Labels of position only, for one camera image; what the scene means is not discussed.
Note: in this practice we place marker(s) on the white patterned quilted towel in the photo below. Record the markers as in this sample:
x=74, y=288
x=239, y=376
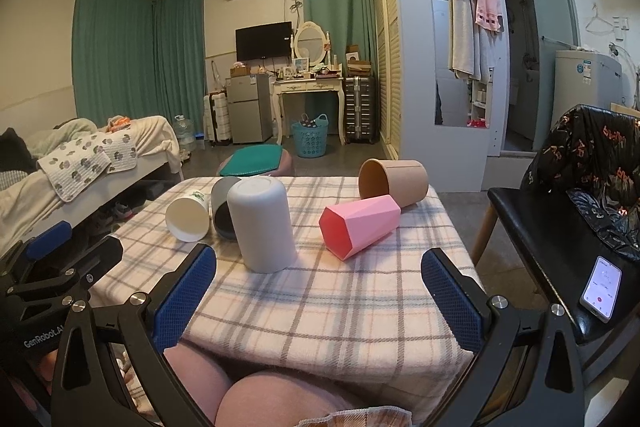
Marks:
x=82, y=162

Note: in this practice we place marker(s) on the tall wall mirror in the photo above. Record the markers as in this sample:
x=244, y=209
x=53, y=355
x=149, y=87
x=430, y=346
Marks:
x=455, y=97

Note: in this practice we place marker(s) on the white smartphone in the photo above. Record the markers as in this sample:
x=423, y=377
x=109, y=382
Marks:
x=600, y=289

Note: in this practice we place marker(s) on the tall light grey cup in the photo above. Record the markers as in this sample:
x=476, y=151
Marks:
x=262, y=224

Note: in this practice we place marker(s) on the black chair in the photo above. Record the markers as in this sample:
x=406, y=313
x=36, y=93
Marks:
x=540, y=232

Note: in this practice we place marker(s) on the cream vanity desk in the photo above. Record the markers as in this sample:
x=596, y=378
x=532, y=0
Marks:
x=310, y=86

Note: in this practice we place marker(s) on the wide green curtain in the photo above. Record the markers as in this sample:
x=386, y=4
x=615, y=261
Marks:
x=130, y=57

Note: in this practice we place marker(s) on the dark grey cup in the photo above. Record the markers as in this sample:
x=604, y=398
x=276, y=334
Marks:
x=221, y=213

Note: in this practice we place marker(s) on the person's right leg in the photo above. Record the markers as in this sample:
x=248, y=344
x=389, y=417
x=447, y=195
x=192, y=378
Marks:
x=280, y=399

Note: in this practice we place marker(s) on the white washing machine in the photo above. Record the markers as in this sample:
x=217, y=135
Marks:
x=585, y=82

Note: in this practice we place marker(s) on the teal laundry basket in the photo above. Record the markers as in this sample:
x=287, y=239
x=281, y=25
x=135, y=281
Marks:
x=310, y=139

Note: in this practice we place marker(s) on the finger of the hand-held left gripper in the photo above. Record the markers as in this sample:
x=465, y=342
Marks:
x=47, y=239
x=95, y=257

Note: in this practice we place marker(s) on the narrow green curtain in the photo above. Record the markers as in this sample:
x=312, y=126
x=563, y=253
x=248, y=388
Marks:
x=340, y=7

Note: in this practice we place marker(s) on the cardboard box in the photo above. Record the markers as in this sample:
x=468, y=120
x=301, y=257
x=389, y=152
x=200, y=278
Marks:
x=358, y=59

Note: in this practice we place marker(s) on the plaid tablecloth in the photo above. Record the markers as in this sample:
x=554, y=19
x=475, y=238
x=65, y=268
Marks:
x=325, y=307

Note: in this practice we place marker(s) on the white hanging towel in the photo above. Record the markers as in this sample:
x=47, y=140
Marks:
x=462, y=37

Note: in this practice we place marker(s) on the person's left leg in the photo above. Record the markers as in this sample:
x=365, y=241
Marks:
x=197, y=377

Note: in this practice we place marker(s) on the brown paper cup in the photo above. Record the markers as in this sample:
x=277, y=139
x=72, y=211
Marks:
x=396, y=186

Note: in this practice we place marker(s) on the black television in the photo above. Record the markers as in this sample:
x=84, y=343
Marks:
x=263, y=41

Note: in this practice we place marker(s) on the pink hanging towel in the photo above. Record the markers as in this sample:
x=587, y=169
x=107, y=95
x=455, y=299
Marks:
x=489, y=2

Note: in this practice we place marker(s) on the small grey fridge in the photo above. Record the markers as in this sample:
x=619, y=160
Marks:
x=248, y=107

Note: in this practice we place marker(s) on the oval vanity mirror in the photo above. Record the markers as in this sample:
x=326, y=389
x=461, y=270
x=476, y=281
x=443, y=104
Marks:
x=310, y=39

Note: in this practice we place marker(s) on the white suitcase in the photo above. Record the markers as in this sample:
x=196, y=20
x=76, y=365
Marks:
x=218, y=119

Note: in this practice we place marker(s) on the person's leg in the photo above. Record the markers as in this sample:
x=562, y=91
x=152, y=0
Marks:
x=280, y=399
x=197, y=377

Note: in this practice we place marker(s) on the white slatted wardrobe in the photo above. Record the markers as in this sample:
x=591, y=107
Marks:
x=390, y=32

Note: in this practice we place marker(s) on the sneaker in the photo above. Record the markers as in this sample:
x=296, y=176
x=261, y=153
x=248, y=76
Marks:
x=118, y=210

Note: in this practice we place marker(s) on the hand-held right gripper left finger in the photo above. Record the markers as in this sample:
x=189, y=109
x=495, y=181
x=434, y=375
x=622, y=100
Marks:
x=184, y=299

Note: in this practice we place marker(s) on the dark floral jacket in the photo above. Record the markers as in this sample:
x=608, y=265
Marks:
x=590, y=157

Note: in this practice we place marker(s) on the dark silver suitcase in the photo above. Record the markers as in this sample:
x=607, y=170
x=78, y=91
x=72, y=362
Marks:
x=360, y=109

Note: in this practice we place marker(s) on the white paper cup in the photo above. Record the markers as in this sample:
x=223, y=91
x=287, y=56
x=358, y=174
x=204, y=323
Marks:
x=187, y=218

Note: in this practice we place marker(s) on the round stool with green cushion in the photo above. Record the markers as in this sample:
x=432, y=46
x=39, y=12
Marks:
x=255, y=158

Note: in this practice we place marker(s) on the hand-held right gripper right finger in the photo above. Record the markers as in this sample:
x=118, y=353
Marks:
x=452, y=302

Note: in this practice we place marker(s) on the large clear water bottle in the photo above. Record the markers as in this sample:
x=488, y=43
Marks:
x=183, y=133

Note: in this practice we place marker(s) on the bed with cream sheet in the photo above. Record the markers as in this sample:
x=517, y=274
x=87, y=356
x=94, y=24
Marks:
x=150, y=142

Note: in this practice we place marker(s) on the pink hexagonal cup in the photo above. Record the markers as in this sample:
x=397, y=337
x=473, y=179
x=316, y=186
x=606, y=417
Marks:
x=361, y=223

